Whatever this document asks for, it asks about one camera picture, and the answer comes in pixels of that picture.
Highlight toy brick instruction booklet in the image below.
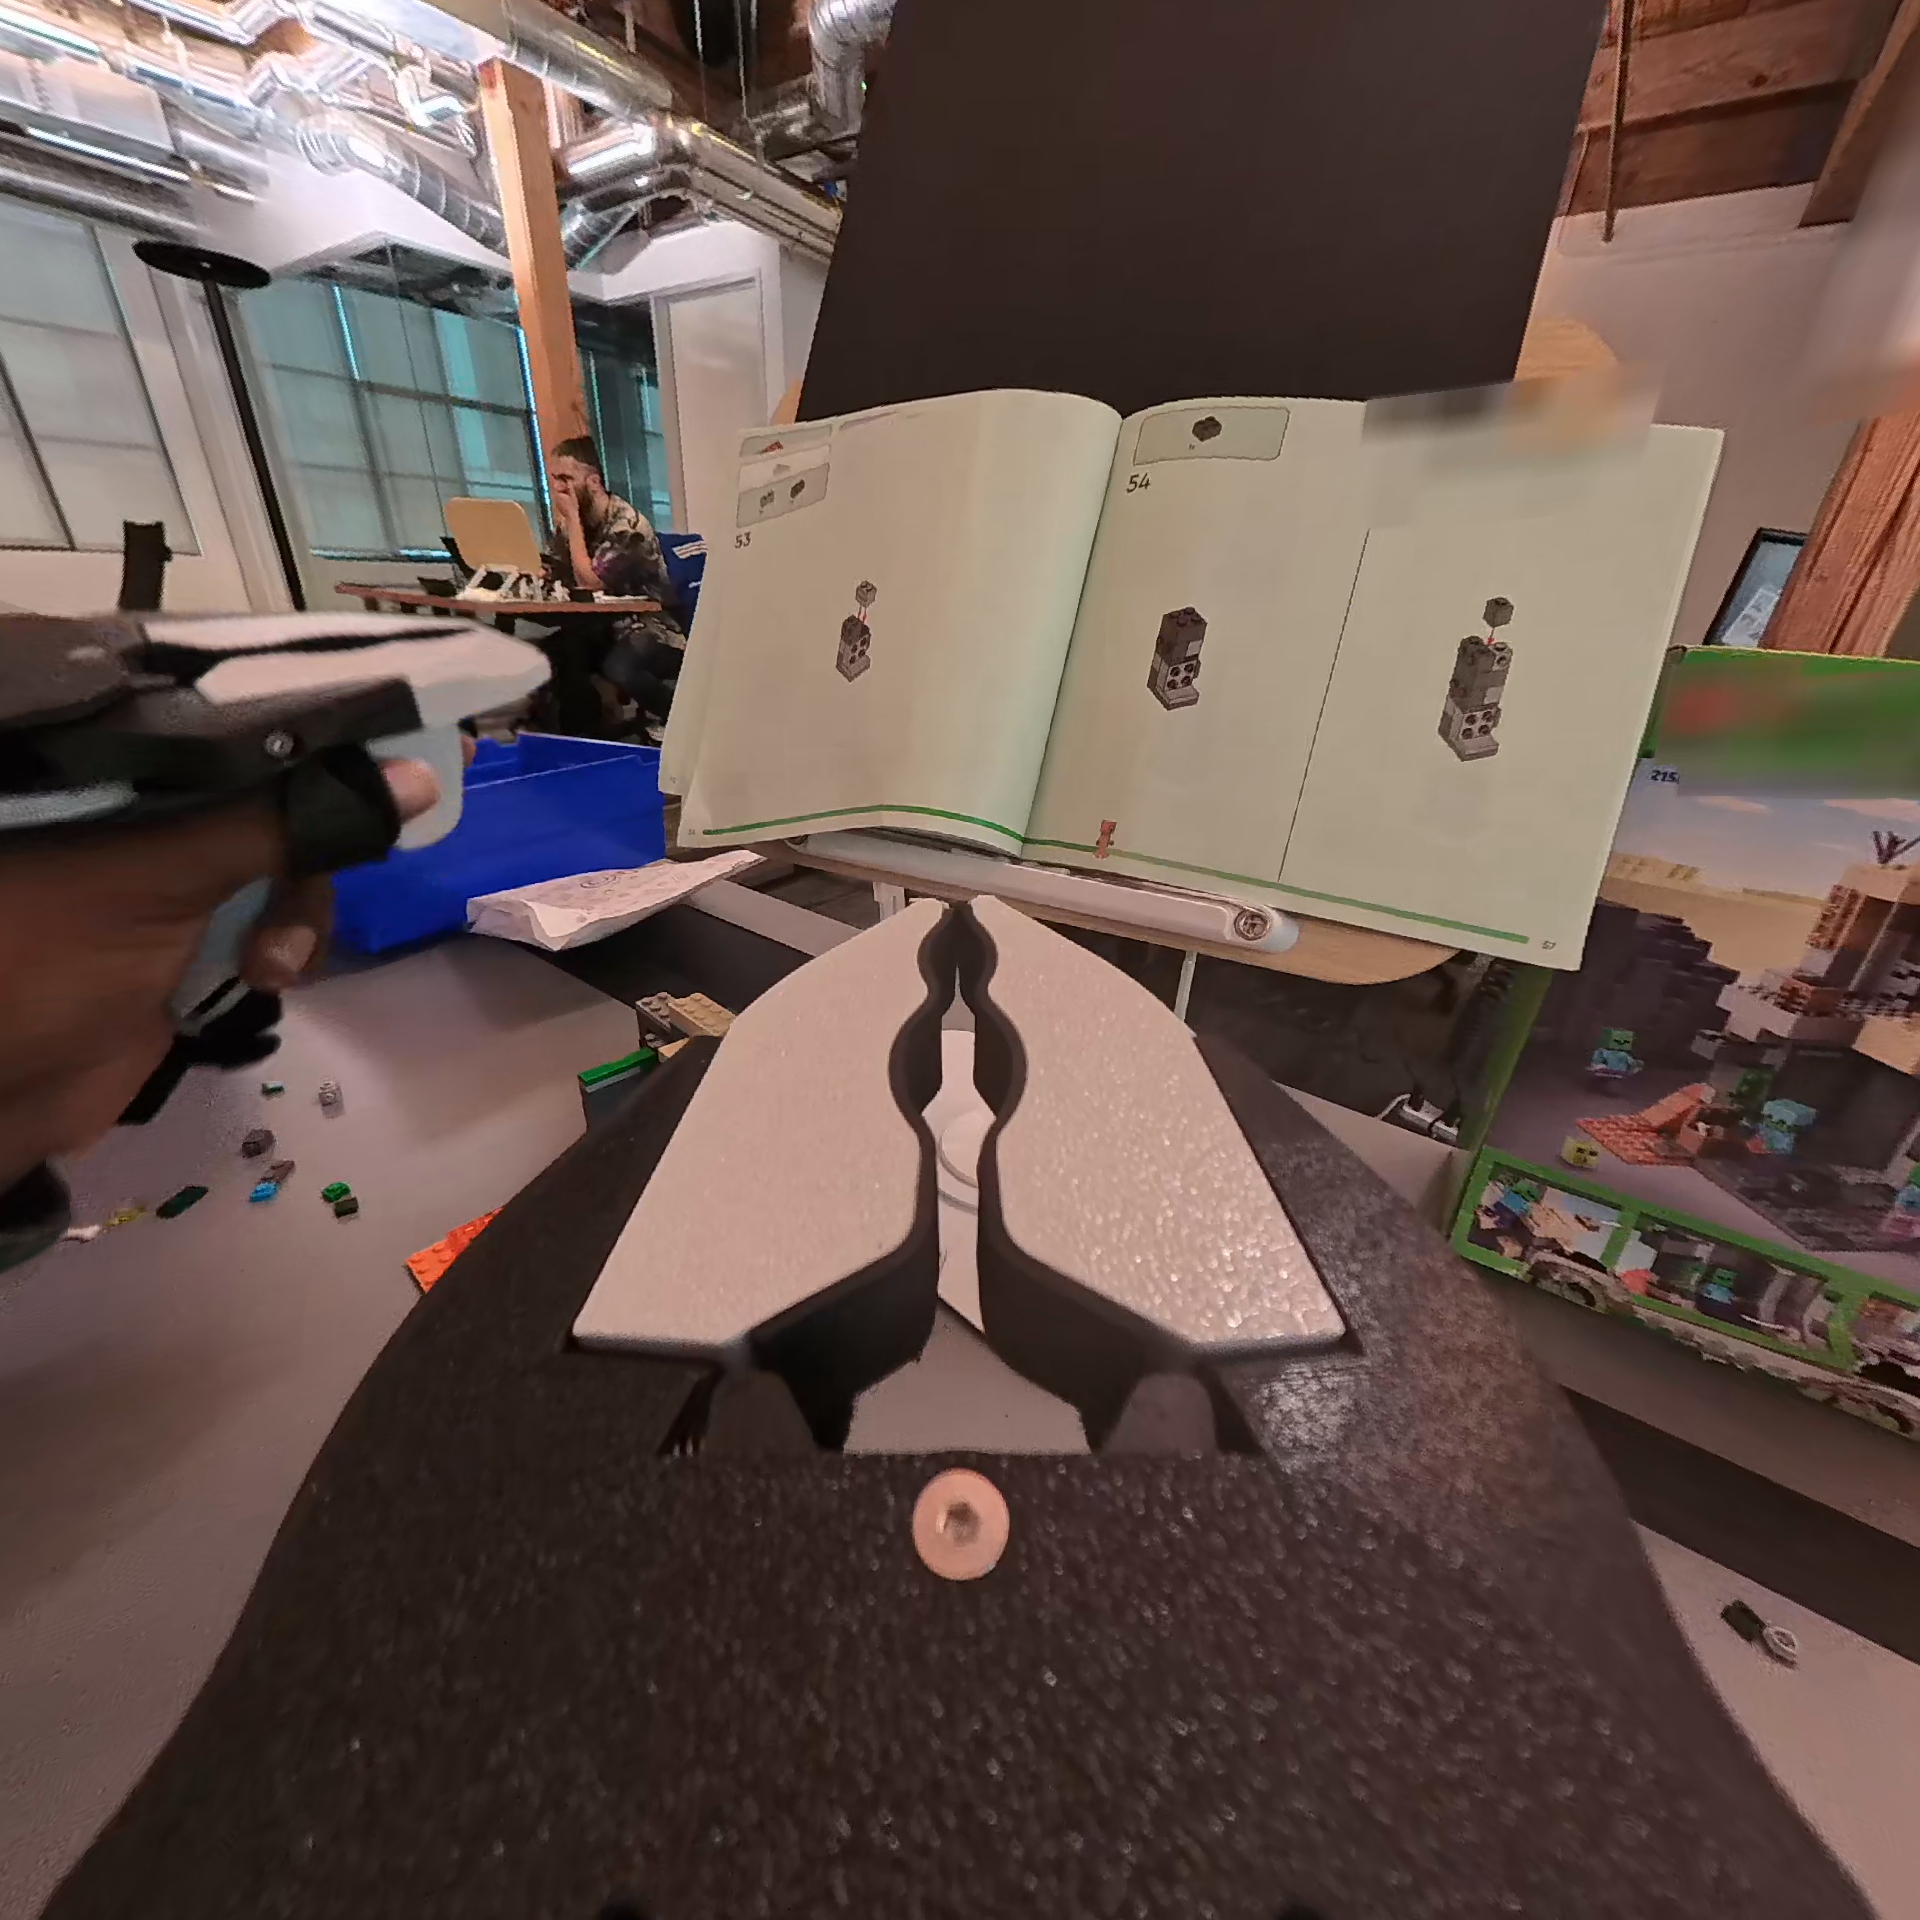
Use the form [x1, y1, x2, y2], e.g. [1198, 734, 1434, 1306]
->
[657, 386, 1729, 973]

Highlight framed wall screen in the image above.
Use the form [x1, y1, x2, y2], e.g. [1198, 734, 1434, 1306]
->
[1699, 525, 1813, 651]

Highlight blue plastic bin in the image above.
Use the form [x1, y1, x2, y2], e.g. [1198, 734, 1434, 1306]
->
[326, 729, 673, 958]

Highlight wood-edged office desk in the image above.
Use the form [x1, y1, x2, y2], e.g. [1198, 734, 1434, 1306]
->
[334, 575, 666, 706]

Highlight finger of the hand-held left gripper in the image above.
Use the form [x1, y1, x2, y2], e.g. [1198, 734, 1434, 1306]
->
[139, 607, 490, 664]
[193, 637, 553, 855]

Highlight white printed paper bag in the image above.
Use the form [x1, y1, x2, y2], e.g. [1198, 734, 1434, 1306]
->
[464, 848, 771, 953]

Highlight black backing panel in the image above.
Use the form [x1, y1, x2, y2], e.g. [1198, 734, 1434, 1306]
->
[792, 0, 1609, 424]

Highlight person's left forearm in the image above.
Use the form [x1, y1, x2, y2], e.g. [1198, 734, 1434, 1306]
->
[0, 1161, 74, 1278]

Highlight toy brick building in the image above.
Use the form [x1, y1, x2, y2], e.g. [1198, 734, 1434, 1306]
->
[404, 987, 740, 1295]

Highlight scattered tiny loose bricks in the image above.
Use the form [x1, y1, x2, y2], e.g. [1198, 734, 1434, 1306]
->
[59, 1077, 366, 1247]

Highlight green toy set box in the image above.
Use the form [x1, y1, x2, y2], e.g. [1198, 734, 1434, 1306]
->
[1444, 645, 1920, 1445]

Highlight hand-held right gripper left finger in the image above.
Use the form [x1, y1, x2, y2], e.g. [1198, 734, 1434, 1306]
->
[572, 896, 963, 1362]

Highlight silver ceiling ducts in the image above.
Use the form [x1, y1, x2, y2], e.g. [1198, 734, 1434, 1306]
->
[0, 0, 904, 264]

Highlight black floor lamp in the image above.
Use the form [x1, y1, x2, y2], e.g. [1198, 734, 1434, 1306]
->
[133, 238, 309, 607]

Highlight grey desk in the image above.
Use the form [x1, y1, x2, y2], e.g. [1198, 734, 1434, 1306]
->
[0, 878, 1920, 1920]

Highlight large window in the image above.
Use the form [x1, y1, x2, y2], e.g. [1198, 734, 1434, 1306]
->
[230, 275, 545, 560]
[0, 194, 204, 558]

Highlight wooden post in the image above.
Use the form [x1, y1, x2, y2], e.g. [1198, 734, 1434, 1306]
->
[473, 57, 589, 451]
[1762, 401, 1920, 663]

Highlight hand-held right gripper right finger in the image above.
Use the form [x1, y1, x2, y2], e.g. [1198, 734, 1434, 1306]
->
[958, 894, 1355, 1362]

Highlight person's left hand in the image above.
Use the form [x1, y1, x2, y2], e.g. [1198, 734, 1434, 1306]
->
[0, 753, 448, 1197]

